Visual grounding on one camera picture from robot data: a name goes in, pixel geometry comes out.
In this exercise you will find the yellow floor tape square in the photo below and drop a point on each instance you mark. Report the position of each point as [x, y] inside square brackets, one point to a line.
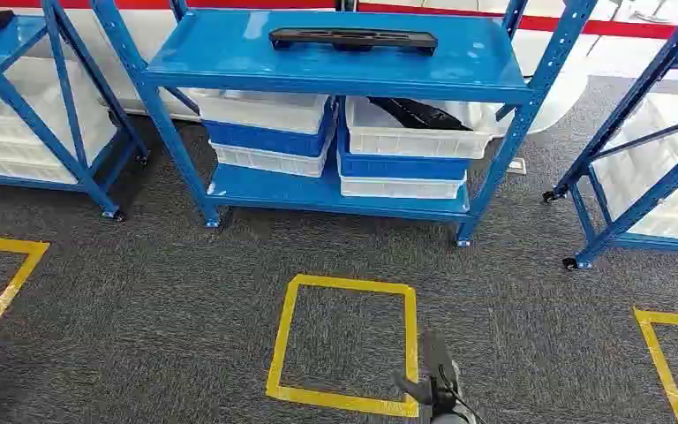
[283, 351]
[658, 357]
[5, 295]

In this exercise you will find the black plastic trim part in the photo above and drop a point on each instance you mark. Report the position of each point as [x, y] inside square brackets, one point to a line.
[418, 114]
[351, 38]

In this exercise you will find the blue plastic crate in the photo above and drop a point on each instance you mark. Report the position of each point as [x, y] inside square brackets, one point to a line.
[263, 140]
[397, 168]

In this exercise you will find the small white floor plate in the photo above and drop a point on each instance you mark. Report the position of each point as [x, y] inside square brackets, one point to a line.
[517, 166]

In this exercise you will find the blue metal shelf rack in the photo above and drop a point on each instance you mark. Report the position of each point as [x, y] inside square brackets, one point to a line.
[660, 241]
[11, 35]
[315, 64]

